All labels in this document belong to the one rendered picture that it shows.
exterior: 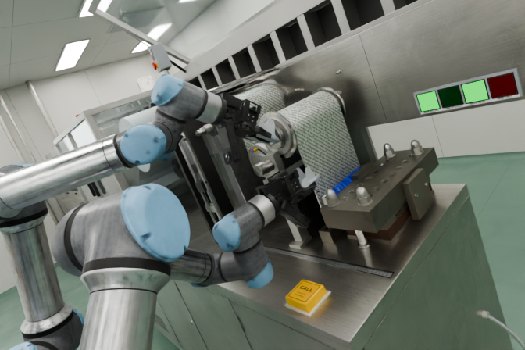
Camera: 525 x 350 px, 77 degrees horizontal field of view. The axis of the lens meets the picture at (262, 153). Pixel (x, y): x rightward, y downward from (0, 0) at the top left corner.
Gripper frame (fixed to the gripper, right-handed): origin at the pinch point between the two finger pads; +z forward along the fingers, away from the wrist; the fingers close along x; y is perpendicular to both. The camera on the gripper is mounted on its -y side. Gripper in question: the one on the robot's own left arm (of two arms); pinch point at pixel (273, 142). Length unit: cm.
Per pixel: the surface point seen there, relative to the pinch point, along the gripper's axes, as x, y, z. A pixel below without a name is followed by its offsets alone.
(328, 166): -4.5, -2.1, 19.3
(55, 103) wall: 552, 125, -27
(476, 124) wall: 42, 105, 264
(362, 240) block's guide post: -16.7, -22.7, 22.5
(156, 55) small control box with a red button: 54, 36, -23
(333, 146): -4.5, 4.6, 20.7
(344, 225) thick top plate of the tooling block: -14.8, -19.8, 16.6
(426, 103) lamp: -27.8, 18.3, 31.3
